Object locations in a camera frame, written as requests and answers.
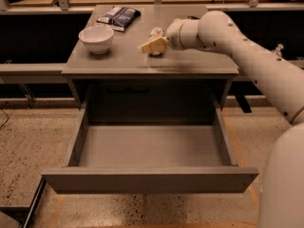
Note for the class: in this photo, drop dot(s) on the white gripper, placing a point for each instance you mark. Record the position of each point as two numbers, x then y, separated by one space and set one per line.
174 36

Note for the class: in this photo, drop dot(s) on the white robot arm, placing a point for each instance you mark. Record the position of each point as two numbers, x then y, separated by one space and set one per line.
281 82

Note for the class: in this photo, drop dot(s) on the grey drawer cabinet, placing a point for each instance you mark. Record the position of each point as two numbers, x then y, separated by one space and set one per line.
129 87

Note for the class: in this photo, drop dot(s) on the open grey top drawer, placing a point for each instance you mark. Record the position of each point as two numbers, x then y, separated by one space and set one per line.
112 158

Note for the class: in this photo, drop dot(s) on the black calculator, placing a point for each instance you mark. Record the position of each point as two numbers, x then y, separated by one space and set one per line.
193 18

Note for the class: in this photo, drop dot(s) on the blue chip bag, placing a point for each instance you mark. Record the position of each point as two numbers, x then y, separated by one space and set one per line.
119 18

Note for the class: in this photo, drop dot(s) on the white bowl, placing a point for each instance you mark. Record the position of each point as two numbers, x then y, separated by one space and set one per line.
97 40

